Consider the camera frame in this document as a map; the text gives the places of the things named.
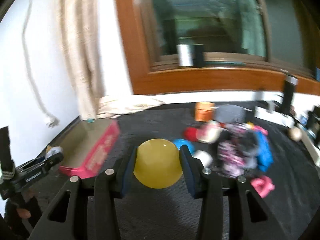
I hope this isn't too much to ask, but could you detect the pink ring toy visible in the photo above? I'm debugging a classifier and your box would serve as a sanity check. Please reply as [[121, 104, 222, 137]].
[[250, 176, 275, 198]]

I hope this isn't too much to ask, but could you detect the yellow ball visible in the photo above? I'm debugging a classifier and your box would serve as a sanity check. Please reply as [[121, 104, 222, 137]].
[[133, 139, 183, 189]]

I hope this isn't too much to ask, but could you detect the white pink sock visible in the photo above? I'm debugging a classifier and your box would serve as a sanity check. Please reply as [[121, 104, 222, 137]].
[[196, 120, 225, 144]]

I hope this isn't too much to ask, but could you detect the light orange toy cube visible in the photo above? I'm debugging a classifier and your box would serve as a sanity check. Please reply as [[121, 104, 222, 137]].
[[195, 102, 215, 122]]

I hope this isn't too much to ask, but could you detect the person's left hand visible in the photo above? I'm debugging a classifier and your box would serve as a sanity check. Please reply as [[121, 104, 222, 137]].
[[4, 190, 42, 238]]

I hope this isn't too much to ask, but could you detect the red cardboard box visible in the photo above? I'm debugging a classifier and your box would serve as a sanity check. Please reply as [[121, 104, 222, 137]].
[[57, 119, 120, 179]]

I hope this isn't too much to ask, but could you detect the blue cloth item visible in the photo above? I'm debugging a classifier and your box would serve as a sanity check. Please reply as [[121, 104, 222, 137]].
[[255, 131, 273, 173]]

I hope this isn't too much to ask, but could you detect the pink leopard sock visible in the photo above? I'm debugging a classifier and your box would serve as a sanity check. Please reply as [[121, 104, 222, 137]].
[[217, 124, 259, 178]]

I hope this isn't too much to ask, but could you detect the white ball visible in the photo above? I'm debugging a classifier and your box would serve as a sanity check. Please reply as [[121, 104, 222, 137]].
[[193, 150, 213, 168]]

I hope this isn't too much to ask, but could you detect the beige egg-shaped object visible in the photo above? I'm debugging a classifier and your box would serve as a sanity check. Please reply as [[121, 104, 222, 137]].
[[287, 126, 302, 142]]

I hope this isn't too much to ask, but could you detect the blue ball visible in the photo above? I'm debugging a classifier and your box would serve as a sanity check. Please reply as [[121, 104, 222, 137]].
[[172, 139, 195, 154]]

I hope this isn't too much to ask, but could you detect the red pompom ball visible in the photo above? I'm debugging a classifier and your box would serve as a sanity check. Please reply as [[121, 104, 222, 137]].
[[183, 127, 198, 141]]

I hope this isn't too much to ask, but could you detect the black thermos bottle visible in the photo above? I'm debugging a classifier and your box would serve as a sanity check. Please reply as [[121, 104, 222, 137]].
[[279, 74, 298, 115]]

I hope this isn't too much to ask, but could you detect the cream lace curtain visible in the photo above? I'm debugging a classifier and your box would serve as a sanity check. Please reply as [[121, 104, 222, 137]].
[[57, 0, 163, 121]]

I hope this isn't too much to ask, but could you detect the curtain pull cord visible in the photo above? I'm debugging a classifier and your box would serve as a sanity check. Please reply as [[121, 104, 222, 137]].
[[22, 0, 61, 128]]

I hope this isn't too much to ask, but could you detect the wooden window frame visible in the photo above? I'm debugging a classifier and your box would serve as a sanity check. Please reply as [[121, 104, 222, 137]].
[[116, 0, 319, 95]]

